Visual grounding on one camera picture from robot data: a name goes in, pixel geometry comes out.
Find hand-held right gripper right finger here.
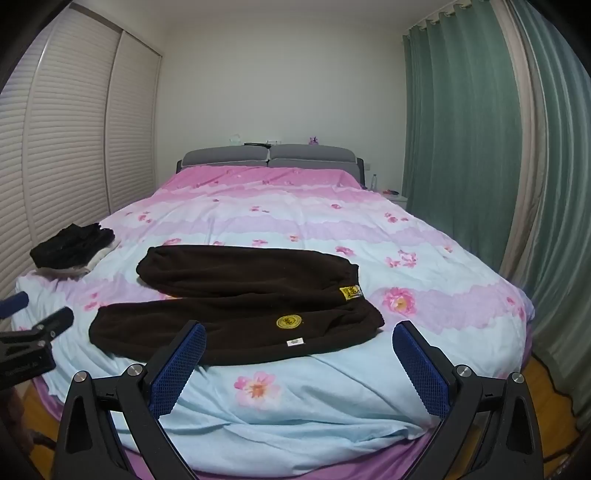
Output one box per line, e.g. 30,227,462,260
392,319,546,480

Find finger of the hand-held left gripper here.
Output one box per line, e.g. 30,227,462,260
0,306,75,352
0,292,30,320

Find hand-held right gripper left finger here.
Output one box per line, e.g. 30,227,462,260
54,319,207,480

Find dark brown pants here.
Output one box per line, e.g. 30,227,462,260
89,246,386,366

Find person's left forearm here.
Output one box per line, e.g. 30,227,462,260
0,387,35,464

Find black clothes pile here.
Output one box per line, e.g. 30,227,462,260
30,223,116,269

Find purple bed sheet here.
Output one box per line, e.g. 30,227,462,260
32,351,534,480

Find wide white louvered wardrobe door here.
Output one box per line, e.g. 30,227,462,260
0,4,124,303

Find white nightstand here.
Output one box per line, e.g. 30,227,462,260
369,188,410,214

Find floral pink and blue duvet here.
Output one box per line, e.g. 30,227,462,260
11,166,536,467

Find narrow white louvered wardrobe door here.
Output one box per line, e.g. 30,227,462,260
105,31,164,215

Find beige curtain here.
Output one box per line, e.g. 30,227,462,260
487,0,561,296

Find grey bed headboard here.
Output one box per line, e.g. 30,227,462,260
175,144,366,190

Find green curtain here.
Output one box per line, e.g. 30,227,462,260
401,0,591,418

